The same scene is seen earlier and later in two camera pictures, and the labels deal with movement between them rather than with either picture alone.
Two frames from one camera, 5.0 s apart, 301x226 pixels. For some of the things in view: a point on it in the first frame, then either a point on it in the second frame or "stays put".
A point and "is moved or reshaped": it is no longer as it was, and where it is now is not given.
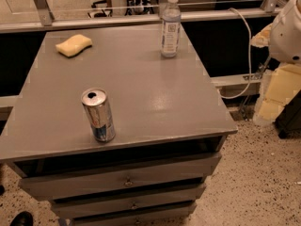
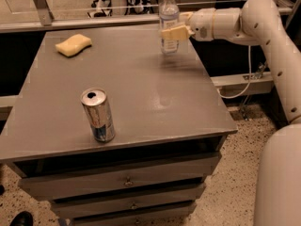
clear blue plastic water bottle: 171,21 is moved or reshaped
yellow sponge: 73,45 stays put
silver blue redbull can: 96,103 stays put
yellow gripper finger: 262,38 -> 201,24
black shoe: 23,218 stays put
